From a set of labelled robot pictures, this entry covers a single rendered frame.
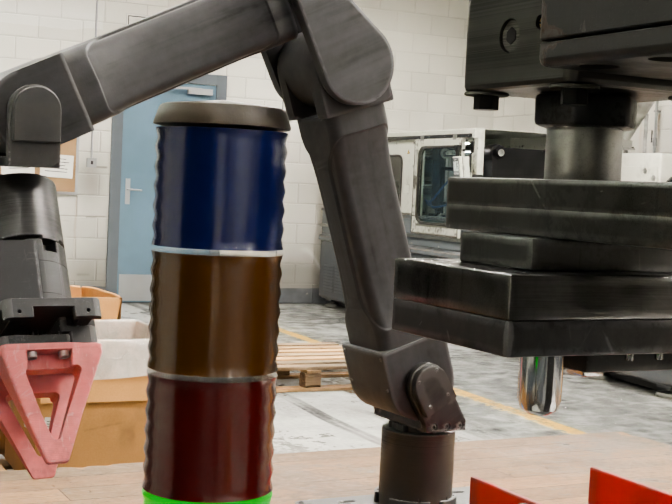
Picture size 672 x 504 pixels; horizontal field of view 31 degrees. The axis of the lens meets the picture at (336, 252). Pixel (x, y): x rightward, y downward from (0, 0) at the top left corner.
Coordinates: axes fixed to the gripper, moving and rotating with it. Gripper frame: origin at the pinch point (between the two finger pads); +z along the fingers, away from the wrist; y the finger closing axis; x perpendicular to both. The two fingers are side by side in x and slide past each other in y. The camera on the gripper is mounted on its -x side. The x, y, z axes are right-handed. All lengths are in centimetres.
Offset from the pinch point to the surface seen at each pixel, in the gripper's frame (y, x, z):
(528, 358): 35.2, 11.2, 7.2
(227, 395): 46.5, -9.2, 11.8
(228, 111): 50, -9, 5
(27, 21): -821, 285, -638
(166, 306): 46.6, -10.6, 9.2
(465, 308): 34.2, 9.3, 4.3
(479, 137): -576, 545, -391
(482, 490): 1.6, 31.9, 5.6
